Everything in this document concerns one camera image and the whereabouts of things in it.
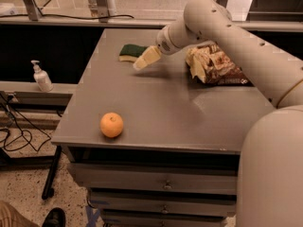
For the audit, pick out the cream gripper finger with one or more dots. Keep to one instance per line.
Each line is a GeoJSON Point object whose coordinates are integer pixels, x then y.
{"type": "Point", "coordinates": [151, 54]}
{"type": "Point", "coordinates": [139, 64]}

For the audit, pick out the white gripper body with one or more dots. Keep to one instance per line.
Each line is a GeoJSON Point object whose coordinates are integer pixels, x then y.
{"type": "Point", "coordinates": [165, 43]}

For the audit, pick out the green and yellow sponge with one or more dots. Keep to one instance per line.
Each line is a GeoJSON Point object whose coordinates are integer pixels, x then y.
{"type": "Point", "coordinates": [131, 52]}

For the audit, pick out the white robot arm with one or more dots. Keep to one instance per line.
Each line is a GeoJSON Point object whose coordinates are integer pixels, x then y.
{"type": "Point", "coordinates": [270, 178]}

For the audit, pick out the brown chip bag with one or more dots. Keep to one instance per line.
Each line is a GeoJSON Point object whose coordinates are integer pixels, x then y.
{"type": "Point", "coordinates": [210, 65]}

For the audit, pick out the orange fruit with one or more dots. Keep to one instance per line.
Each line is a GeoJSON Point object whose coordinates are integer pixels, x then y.
{"type": "Point", "coordinates": [111, 125]}

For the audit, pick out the grey drawer cabinet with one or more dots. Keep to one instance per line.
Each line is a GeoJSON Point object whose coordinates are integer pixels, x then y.
{"type": "Point", "coordinates": [170, 120]}

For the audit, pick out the white pump bottle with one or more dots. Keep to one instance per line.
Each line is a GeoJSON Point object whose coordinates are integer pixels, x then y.
{"type": "Point", "coordinates": [41, 77]}

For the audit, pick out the top grey drawer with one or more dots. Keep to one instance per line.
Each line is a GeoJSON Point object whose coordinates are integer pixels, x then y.
{"type": "Point", "coordinates": [150, 179]}

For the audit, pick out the grey drawer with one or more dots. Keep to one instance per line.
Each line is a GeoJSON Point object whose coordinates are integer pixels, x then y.
{"type": "Point", "coordinates": [150, 179]}
{"type": "Point", "coordinates": [119, 218]}
{"type": "Point", "coordinates": [164, 203]}

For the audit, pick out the middle grey drawer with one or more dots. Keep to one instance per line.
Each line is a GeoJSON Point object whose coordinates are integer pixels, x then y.
{"type": "Point", "coordinates": [164, 203]}

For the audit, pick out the bottom grey drawer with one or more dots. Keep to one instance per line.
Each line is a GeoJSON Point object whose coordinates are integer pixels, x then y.
{"type": "Point", "coordinates": [119, 218]}

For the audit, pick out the black table leg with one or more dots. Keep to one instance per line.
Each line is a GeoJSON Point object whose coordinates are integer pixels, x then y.
{"type": "Point", "coordinates": [48, 189]}

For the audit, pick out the black shoe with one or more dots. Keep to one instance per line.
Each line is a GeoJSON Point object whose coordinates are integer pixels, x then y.
{"type": "Point", "coordinates": [55, 218]}

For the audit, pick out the tan trouser leg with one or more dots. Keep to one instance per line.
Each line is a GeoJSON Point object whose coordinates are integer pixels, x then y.
{"type": "Point", "coordinates": [10, 217]}

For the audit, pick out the grey metal rail frame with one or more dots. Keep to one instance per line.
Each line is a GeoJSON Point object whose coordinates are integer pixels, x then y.
{"type": "Point", "coordinates": [263, 15]}

